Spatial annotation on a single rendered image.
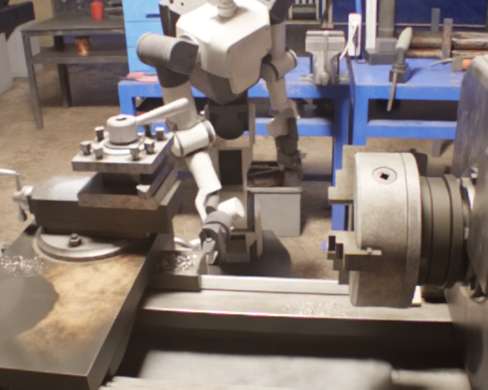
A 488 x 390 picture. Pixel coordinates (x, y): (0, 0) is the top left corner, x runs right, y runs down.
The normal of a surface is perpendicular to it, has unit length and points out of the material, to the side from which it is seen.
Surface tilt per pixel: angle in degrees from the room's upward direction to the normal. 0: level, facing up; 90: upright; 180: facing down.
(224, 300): 0
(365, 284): 100
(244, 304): 0
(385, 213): 49
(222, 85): 121
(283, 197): 90
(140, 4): 90
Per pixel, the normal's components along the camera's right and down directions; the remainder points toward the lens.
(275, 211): -0.06, 0.43
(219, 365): 0.07, -0.88
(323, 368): 0.26, -0.81
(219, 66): 0.01, 0.69
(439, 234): -0.11, -0.04
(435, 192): -0.06, -0.73
